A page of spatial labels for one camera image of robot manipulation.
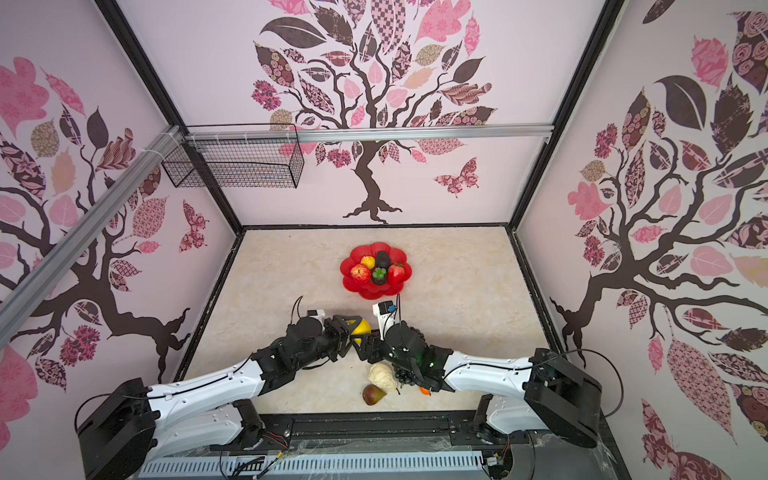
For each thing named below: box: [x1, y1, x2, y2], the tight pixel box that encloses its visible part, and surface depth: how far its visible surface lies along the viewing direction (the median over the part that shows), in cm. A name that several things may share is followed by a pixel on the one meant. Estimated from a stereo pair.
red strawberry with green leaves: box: [388, 264, 405, 284], surface depth 102 cm
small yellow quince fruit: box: [361, 255, 376, 269], surface depth 106 cm
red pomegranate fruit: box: [350, 264, 370, 282], surface depth 100 cm
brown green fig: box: [362, 384, 387, 405], surface depth 79 cm
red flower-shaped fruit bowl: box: [340, 242, 412, 300], surface depth 103 cm
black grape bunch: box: [394, 367, 416, 388], surface depth 81 cm
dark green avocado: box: [376, 251, 390, 269], surface depth 106 cm
